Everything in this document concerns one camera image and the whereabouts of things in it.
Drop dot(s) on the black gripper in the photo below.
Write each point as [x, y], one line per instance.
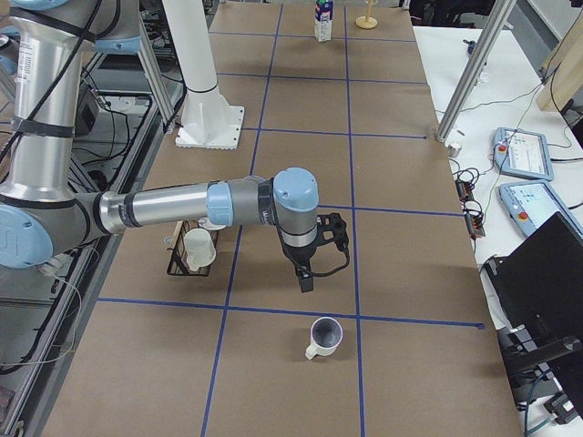
[297, 255]

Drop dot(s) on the white mug grey inside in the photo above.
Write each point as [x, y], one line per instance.
[326, 334]

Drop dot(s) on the blue white milk carton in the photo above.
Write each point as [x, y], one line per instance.
[323, 17]

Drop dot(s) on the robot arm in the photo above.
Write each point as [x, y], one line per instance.
[42, 217]

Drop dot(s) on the small metal cup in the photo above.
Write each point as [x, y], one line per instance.
[453, 149]

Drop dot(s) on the black power strip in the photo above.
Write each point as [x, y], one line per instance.
[473, 212]

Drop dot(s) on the black laptop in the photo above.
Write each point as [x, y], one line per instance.
[539, 286]

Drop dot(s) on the teach pendant near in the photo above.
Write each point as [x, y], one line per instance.
[530, 204]

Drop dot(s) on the teach pendant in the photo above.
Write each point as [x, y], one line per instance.
[522, 154]
[530, 204]

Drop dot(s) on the teach pendant far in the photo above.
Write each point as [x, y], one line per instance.
[522, 154]

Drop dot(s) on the wooden mug tree stand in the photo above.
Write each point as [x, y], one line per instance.
[367, 21]

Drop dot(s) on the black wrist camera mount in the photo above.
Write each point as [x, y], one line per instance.
[331, 228]

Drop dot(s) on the black wire dish rack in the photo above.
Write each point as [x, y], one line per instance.
[177, 262]

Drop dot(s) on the white camera post with base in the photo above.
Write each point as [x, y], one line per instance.
[207, 118]

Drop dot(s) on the aluminium frame post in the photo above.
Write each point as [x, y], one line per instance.
[474, 65]

